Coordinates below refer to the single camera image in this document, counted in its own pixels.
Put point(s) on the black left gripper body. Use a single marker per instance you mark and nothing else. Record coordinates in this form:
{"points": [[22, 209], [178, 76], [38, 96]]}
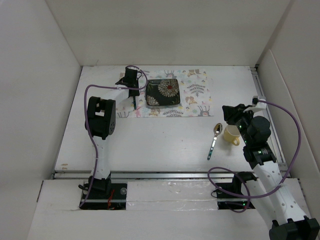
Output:
{"points": [[135, 93]]}

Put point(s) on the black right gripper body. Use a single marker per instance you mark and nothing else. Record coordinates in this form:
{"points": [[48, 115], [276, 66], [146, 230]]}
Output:
{"points": [[238, 117]]}

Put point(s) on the silver fork teal handle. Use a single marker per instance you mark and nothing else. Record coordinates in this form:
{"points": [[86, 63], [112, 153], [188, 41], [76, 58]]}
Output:
{"points": [[134, 103]]}

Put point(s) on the silver spoon teal handle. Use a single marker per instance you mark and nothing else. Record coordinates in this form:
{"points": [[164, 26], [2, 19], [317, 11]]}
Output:
{"points": [[217, 131]]}

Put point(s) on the black floral square plate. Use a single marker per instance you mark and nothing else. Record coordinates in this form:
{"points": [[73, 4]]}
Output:
{"points": [[162, 92]]}

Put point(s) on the floral patterned cloth placemat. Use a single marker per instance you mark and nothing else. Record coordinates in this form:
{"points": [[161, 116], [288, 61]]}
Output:
{"points": [[195, 97]]}

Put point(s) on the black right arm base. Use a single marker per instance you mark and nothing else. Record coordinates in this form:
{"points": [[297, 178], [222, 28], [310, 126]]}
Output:
{"points": [[230, 202]]}

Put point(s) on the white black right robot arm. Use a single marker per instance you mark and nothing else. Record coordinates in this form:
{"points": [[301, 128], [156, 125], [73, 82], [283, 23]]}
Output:
{"points": [[272, 198]]}

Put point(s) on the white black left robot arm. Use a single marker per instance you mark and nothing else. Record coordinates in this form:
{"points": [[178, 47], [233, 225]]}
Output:
{"points": [[100, 122]]}

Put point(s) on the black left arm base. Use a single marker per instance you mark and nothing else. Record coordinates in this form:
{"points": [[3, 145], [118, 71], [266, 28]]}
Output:
{"points": [[103, 194]]}

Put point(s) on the yellow ceramic cup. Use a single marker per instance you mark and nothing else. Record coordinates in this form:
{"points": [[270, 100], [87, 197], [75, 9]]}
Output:
{"points": [[232, 135]]}

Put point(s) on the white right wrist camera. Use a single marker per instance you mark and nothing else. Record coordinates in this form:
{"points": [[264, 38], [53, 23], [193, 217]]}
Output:
{"points": [[258, 104]]}

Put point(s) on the aluminium rail front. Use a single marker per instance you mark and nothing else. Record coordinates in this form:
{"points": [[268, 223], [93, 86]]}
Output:
{"points": [[135, 175]]}

